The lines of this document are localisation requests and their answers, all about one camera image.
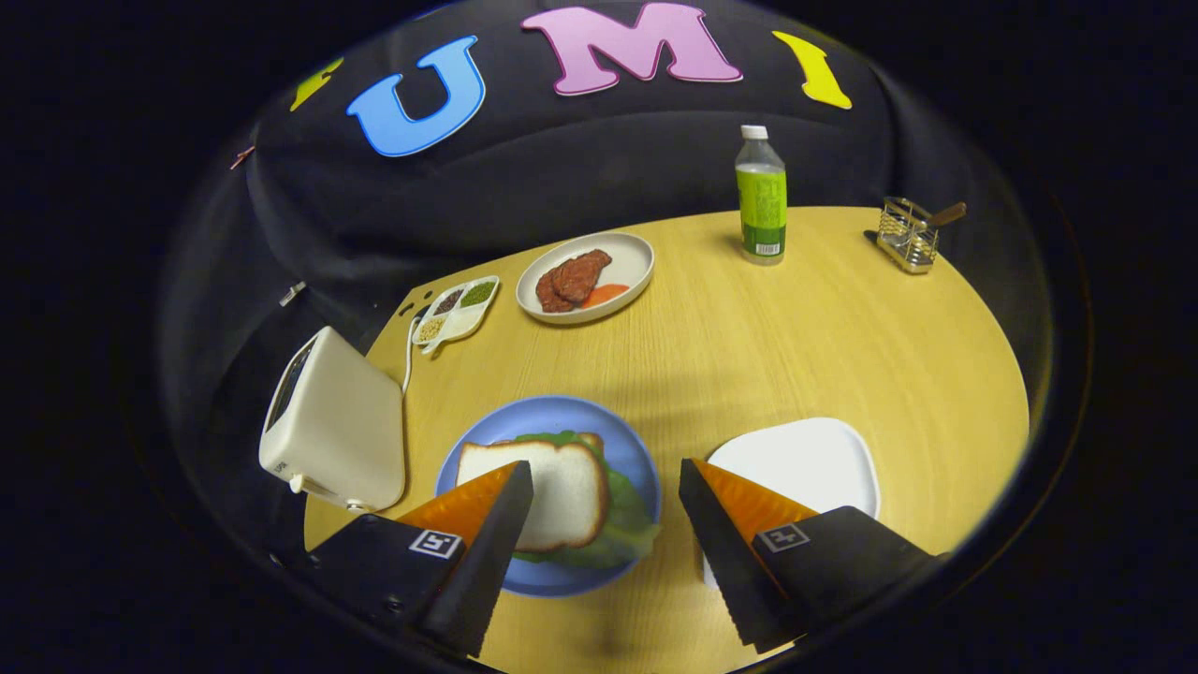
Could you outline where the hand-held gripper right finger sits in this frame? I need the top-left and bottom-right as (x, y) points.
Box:
(679, 457), (942, 654)

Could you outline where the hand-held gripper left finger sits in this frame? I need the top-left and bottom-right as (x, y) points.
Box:
(304, 459), (534, 658)

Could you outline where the white bread slice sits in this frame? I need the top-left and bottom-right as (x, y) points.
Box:
(456, 440), (610, 553)

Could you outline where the green lettuce leaf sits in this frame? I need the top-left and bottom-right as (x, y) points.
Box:
(510, 431), (661, 570)

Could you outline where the white square plate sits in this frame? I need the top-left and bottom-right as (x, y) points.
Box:
(702, 417), (882, 591)

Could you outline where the blue plate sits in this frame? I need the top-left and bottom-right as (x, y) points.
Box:
(435, 394), (663, 598)

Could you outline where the brown crust bread slice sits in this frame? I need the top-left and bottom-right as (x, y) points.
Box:
(496, 432), (606, 456)

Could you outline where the white toaster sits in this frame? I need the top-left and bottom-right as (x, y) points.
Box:
(259, 326), (407, 513)

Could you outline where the white divided seasoning tray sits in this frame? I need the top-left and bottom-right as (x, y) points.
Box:
(412, 275), (501, 355)

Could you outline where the brown meat patty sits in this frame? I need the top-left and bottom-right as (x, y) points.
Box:
(552, 249), (613, 304)
(536, 265), (576, 314)

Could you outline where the white plate with meat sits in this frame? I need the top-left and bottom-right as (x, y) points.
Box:
(516, 231), (655, 325)

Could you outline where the green label plastic bottle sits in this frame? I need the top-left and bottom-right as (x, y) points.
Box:
(735, 125), (788, 266)

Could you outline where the white toaster cable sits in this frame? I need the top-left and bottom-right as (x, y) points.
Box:
(401, 314), (424, 394)

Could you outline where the metal wire rack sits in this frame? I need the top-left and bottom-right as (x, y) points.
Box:
(877, 197), (940, 274)

